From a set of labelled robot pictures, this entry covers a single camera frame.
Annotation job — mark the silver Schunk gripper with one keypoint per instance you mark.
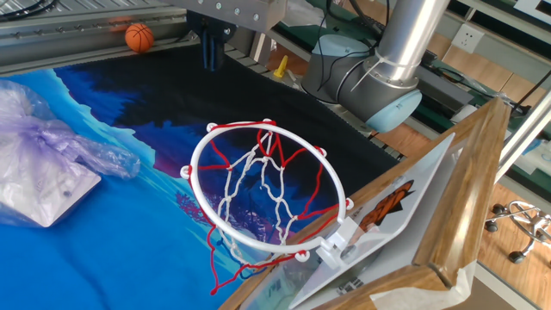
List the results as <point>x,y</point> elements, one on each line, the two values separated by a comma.
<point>232,10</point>

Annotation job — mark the small orange basketball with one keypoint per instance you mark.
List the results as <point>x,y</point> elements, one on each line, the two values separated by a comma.
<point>139,38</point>

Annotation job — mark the silver UR5 robot arm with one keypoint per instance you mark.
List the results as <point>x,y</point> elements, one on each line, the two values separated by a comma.
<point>404,34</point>

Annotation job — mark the yellow plastic object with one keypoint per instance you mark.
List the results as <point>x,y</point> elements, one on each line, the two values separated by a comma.
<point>282,69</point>

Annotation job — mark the clear plastic bag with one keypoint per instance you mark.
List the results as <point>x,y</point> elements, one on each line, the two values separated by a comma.
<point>305,13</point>

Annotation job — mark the purple plastic bag with box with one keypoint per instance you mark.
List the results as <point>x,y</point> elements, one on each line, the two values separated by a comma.
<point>39,172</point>

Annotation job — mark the white hoop with net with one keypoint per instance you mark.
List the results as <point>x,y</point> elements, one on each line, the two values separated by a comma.
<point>338,243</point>

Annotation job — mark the blue landscape print cloth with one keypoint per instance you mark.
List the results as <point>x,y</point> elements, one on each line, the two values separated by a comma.
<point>107,258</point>

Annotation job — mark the clear acrylic backboard plate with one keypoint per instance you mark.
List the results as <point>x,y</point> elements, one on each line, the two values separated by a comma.
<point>413,206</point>

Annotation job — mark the beige masking tape strip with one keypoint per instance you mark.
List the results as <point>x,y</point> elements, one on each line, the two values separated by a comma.
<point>422,293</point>

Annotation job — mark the chrome chair base with casters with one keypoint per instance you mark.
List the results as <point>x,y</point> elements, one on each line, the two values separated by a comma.
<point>515,257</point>

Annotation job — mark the white wall power socket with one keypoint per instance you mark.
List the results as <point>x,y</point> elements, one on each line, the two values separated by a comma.
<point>467,39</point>

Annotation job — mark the wooden picture frame stand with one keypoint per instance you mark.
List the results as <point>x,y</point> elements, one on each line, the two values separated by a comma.
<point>465,194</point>

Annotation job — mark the aluminium frame post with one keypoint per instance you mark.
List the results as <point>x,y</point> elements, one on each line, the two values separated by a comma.
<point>523,140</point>

